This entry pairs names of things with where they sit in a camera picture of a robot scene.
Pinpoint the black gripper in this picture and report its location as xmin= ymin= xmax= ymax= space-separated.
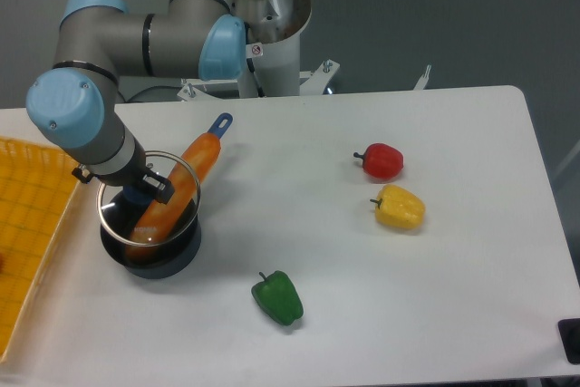
xmin=72 ymin=150 xmax=175 ymax=203

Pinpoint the glass pot lid blue knob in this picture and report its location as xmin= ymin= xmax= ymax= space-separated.
xmin=96 ymin=150 xmax=201 ymax=250

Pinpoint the dark pot with blue handle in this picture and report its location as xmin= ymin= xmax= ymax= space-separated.
xmin=97 ymin=112 xmax=233 ymax=279

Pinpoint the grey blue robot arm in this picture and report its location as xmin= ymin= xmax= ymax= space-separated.
xmin=26 ymin=0 xmax=247 ymax=203

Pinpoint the toy baguette bread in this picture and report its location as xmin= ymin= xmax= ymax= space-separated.
xmin=125 ymin=132 xmax=221 ymax=265

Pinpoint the yellow plastic basket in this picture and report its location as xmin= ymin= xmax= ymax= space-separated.
xmin=1 ymin=137 xmax=79 ymax=362

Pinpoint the green toy bell pepper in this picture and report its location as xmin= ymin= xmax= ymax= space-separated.
xmin=251 ymin=270 xmax=304 ymax=326

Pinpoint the red toy bell pepper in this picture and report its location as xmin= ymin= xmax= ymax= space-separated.
xmin=353 ymin=143 xmax=404 ymax=180

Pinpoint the yellow toy bell pepper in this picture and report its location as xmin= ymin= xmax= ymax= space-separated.
xmin=370 ymin=184 xmax=426 ymax=229

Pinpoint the black device at table edge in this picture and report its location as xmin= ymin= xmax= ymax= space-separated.
xmin=557 ymin=318 xmax=580 ymax=364

